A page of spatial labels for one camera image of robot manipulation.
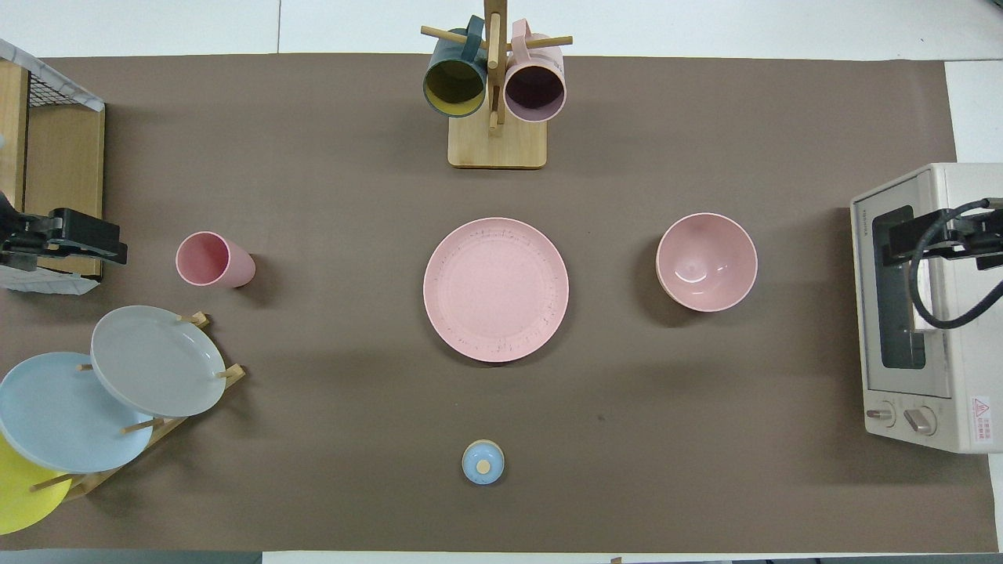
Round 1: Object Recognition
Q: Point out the dark green mug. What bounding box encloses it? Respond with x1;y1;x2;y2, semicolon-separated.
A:
423;16;489;119

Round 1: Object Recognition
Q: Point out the pink bowl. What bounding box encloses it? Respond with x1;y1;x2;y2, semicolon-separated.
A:
655;212;759;313

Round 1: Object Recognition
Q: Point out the light blue plate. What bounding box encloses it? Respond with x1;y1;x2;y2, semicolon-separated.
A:
0;352;156;474

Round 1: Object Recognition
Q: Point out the beige toaster oven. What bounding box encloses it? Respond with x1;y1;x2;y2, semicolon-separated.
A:
850;162;1003;455

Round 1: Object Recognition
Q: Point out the pink plastic cup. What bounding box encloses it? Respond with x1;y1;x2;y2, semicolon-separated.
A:
175;231;257;288

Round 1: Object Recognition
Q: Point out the small blue lidded jar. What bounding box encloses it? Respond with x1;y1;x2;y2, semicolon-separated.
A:
462;439;505;486

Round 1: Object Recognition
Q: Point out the pink mug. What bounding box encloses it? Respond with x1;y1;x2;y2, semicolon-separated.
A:
503;20;567;124

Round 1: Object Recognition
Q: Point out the brown table mat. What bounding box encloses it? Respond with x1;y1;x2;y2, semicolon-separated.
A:
0;52;1001;554

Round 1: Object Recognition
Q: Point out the pink speckled plate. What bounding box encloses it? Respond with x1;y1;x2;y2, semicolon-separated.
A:
423;217;570;363

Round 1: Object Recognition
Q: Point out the right arm dark gripper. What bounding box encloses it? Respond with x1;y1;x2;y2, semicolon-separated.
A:
883;205;1003;272

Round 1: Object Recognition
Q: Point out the wooden shelf with wire mesh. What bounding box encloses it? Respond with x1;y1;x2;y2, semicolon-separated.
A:
0;39;107;297

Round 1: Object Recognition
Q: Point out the wooden mug tree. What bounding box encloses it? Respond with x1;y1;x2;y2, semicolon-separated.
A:
421;0;574;170

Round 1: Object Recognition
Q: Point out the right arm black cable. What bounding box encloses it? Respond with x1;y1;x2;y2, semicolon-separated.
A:
908;199;1003;330

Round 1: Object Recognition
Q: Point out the yellow plate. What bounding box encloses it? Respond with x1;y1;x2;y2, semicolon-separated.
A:
0;431;74;537

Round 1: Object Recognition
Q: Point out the wooden plate rack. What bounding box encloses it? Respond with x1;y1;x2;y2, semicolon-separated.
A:
30;312;246;503

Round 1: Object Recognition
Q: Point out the grey plate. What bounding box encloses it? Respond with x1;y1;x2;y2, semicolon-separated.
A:
90;305;227;418

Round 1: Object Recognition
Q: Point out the left arm dark gripper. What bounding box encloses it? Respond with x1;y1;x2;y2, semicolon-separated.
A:
0;192;129;273

